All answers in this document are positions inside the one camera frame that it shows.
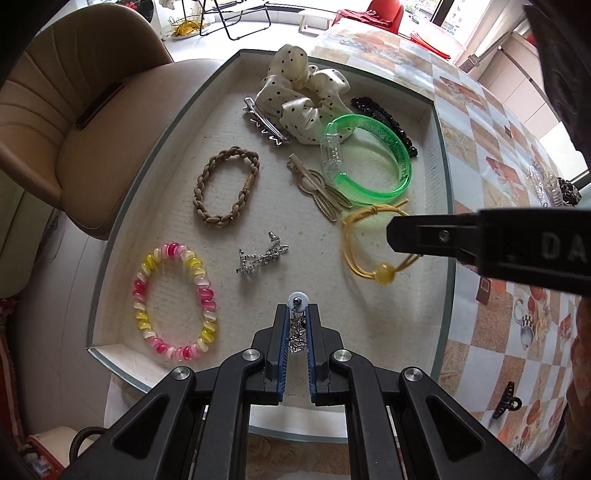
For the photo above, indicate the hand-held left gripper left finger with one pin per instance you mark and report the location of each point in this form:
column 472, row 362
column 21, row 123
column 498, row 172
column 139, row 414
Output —
column 281, row 350

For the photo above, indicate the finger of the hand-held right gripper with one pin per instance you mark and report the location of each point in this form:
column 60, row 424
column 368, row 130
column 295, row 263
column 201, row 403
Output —
column 425, row 237

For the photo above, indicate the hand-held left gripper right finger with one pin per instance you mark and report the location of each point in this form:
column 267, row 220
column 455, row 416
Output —
column 313, row 350

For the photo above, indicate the shallow grey cardboard tray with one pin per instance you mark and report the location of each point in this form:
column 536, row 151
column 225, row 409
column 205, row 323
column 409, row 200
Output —
column 369, row 314

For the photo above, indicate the white polka dot scrunchie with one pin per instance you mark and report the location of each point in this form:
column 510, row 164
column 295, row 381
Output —
column 295, row 106

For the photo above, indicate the person's right hand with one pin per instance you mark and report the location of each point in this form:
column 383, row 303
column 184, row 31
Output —
column 581, row 360

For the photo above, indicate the small brown card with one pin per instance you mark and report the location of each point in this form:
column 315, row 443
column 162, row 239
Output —
column 485, row 290

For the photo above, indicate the clear claw clip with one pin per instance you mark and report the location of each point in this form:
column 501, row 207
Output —
column 547, row 187

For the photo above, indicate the dark brown claw clip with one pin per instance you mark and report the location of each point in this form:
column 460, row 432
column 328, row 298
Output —
column 569, row 191

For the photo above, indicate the green translucent bangle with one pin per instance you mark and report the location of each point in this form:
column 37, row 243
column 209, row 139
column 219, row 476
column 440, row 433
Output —
column 397, row 152

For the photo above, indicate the patterned tablecloth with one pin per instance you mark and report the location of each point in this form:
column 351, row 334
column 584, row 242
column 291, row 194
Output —
column 485, row 138

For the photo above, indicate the beige hair clip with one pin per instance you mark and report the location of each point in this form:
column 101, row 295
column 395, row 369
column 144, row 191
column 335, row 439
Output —
column 310, row 182

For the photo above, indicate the black beaded hair clip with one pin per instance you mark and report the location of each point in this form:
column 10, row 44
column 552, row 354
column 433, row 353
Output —
column 383, row 113

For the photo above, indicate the black claw clip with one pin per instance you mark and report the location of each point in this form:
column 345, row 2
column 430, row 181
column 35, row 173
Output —
column 505, row 399

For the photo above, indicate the red flat tray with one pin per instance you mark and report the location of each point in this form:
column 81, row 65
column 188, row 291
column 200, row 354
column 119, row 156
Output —
column 436, row 44

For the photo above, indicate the silver metal hair clip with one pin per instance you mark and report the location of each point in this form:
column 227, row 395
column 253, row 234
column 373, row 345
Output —
column 263, row 121

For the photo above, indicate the white low bench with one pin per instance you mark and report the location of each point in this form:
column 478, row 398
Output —
column 314, row 16

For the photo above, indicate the beige leather chair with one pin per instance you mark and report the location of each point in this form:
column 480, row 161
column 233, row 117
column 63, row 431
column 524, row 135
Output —
column 92, row 161

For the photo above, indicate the pale upholstered seat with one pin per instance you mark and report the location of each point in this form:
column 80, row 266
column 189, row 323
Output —
column 23, row 240

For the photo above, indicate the washing machine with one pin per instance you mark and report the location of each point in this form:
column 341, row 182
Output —
column 147, row 9

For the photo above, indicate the black frame folding chair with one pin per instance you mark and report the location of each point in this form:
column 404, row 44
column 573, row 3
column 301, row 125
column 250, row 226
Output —
column 221, row 18

